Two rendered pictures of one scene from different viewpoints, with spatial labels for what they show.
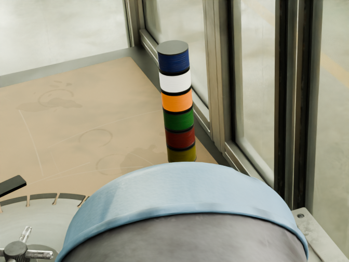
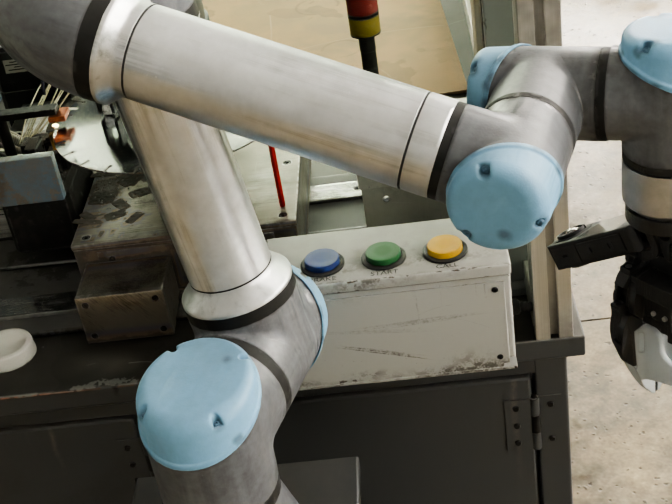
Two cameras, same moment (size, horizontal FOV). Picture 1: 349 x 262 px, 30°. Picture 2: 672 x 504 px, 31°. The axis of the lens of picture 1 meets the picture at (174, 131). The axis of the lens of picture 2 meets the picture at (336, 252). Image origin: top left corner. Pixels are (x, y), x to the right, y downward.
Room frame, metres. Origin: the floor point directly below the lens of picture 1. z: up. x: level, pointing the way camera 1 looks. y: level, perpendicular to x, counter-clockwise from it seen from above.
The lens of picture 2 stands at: (-0.70, -0.51, 1.65)
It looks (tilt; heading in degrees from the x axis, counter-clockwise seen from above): 33 degrees down; 22
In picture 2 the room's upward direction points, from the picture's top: 9 degrees counter-clockwise
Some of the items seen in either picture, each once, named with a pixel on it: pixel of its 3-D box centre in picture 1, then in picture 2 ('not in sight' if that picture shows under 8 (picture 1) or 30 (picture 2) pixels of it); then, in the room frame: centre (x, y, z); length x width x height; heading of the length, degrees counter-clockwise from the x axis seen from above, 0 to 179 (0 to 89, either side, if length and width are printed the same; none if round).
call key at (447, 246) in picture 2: not in sight; (445, 250); (0.38, -0.21, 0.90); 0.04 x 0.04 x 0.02
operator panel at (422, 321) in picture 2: not in sight; (390, 303); (0.38, -0.14, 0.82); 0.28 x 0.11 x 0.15; 106
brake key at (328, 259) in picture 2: not in sight; (322, 264); (0.35, -0.08, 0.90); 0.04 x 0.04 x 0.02
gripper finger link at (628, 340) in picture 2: not in sight; (634, 319); (0.16, -0.44, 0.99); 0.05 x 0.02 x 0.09; 145
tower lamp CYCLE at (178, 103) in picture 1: (176, 96); not in sight; (0.82, -0.01, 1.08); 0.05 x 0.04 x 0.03; 16
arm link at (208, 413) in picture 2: not in sight; (209, 424); (0.05, -0.06, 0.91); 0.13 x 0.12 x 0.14; 178
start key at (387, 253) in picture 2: not in sight; (383, 257); (0.37, -0.15, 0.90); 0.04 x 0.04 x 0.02
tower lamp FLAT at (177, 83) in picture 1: (175, 76); not in sight; (0.82, -0.01, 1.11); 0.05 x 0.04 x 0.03; 16
